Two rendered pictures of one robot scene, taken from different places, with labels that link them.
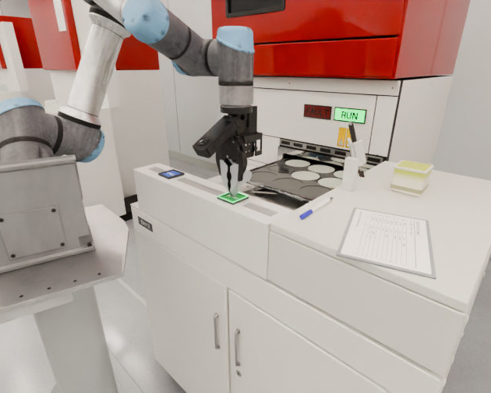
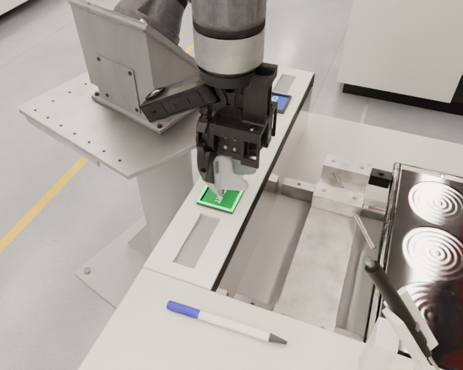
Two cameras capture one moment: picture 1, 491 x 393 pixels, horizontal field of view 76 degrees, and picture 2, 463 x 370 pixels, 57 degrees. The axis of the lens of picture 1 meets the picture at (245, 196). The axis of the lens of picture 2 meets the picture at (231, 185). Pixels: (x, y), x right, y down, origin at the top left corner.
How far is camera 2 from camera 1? 0.69 m
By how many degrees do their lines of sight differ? 59
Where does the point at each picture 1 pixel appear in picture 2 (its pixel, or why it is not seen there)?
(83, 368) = (152, 222)
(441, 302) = not seen: outside the picture
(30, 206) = (116, 58)
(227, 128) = (181, 95)
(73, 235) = not seen: hidden behind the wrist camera
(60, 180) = (135, 45)
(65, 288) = (90, 152)
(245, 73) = (206, 12)
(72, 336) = (145, 192)
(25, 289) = (84, 130)
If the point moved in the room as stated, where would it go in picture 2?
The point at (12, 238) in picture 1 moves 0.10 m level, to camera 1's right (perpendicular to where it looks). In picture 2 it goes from (106, 79) to (115, 102)
